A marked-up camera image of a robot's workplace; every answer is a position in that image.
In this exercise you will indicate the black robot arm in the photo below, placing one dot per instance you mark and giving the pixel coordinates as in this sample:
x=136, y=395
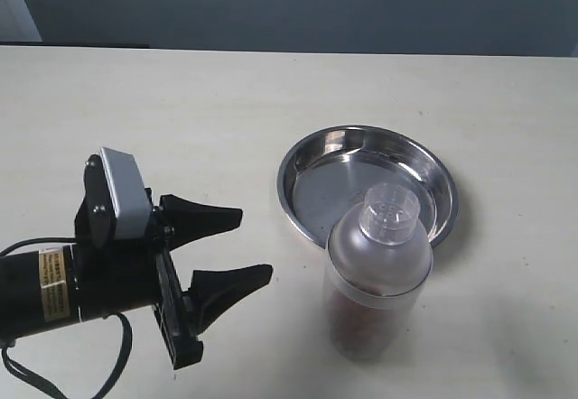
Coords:
x=38, y=288

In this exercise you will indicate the round stainless steel tray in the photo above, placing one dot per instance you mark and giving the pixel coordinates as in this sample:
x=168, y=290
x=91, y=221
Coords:
x=391, y=176

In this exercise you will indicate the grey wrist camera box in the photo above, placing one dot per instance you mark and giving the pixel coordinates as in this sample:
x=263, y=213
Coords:
x=132, y=208

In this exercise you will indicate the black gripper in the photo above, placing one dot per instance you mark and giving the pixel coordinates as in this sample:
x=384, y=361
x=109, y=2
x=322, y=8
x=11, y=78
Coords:
x=124, y=275

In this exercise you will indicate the clear plastic shaker bottle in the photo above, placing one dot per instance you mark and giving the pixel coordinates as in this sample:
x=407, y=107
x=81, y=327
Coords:
x=378, y=260

